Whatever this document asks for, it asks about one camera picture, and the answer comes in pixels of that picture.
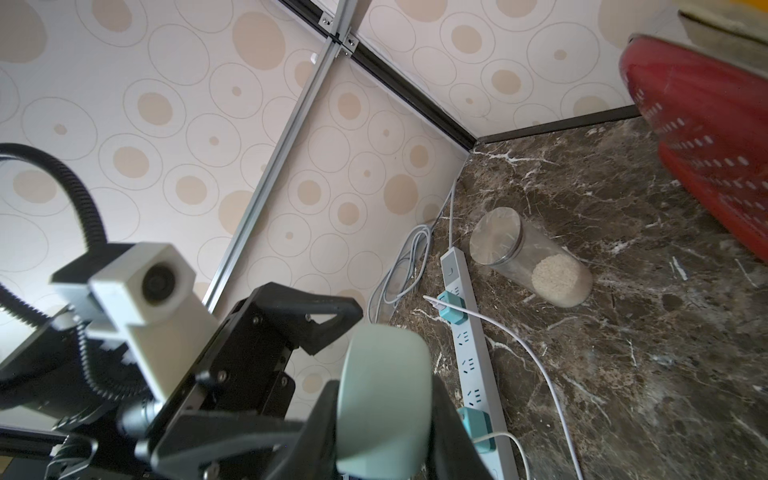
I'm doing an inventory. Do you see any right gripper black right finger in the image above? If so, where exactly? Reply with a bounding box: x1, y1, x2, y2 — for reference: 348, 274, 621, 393
428, 375, 492, 480

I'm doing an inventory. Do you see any teal charger plug white cable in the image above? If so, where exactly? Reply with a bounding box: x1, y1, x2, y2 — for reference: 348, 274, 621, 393
422, 290, 586, 480

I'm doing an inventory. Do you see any clear jar with rice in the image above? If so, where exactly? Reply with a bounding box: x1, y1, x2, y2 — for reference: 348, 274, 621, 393
470, 207, 593, 308

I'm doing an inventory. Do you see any grey power strip cord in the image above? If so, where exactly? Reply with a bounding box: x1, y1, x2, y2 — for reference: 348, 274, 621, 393
367, 179, 457, 325

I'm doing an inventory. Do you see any white power strip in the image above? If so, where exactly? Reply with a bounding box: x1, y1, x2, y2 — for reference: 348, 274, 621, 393
440, 247, 519, 480

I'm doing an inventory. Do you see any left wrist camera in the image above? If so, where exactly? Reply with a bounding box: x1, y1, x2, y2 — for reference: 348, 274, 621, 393
50, 242, 219, 403

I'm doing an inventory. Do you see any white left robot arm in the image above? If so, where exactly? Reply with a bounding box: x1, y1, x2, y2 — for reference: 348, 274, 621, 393
1, 143, 363, 479

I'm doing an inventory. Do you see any red polka dot toaster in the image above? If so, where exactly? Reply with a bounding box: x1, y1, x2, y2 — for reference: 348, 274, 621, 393
619, 1, 767, 260

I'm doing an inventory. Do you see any teal charger with white cable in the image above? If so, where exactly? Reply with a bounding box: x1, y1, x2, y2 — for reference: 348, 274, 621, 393
457, 407, 531, 479

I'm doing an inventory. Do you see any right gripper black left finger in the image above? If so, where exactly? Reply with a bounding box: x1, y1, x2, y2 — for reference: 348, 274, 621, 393
272, 380, 341, 479

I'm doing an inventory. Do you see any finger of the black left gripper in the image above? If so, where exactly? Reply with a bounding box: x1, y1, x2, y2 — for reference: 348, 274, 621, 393
134, 410, 305, 479
257, 282, 364, 356

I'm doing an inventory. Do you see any mint green earbud case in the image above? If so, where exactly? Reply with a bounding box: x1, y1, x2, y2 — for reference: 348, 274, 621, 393
336, 324, 432, 479

